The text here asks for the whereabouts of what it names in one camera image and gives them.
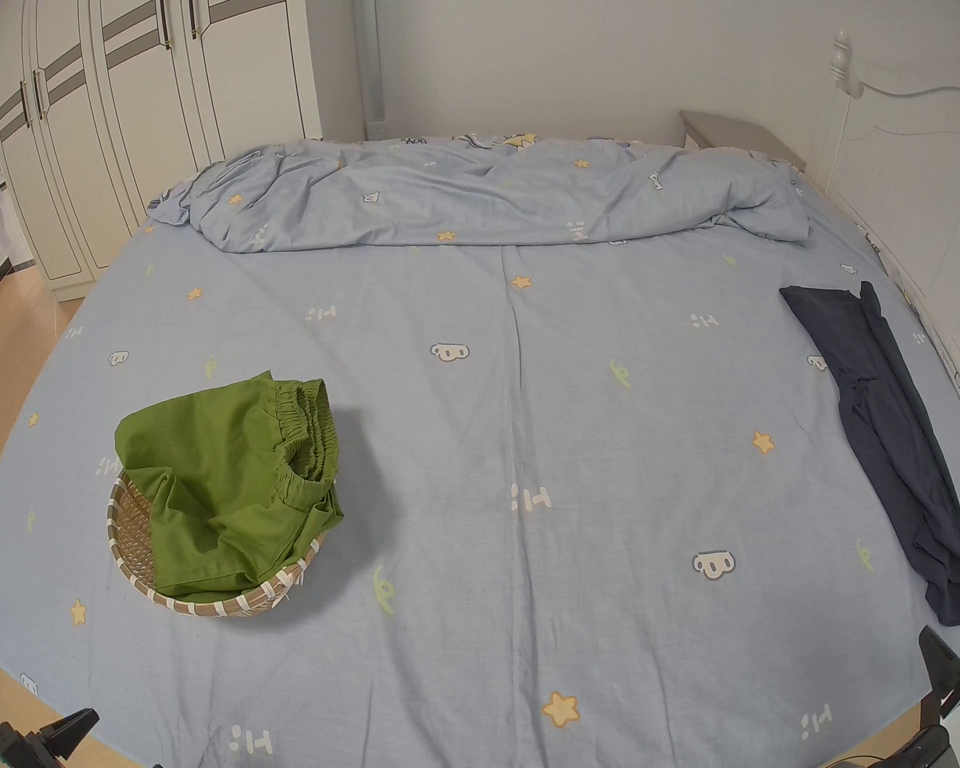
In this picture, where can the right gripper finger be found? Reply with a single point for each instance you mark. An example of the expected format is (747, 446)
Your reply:
(943, 671)
(924, 750)

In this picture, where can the round woven basket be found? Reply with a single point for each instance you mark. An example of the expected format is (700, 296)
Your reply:
(131, 525)

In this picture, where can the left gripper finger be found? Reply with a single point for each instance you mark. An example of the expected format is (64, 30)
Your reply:
(71, 731)

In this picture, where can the grey bedside table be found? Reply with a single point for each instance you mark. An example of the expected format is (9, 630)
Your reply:
(727, 131)

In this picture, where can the white wall pipe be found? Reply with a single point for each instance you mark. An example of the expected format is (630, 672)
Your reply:
(373, 67)

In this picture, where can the dark blue garment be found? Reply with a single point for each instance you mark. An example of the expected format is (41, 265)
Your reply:
(862, 360)

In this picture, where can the green shorts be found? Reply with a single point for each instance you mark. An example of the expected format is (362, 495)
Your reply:
(210, 450)

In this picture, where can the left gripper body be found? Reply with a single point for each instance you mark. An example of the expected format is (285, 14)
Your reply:
(15, 750)

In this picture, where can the bed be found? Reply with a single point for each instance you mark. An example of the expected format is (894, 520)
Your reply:
(525, 450)

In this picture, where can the white wardrobe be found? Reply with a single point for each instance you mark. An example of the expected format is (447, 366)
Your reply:
(112, 150)

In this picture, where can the pale blue quilt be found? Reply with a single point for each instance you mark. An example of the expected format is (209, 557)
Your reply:
(450, 202)

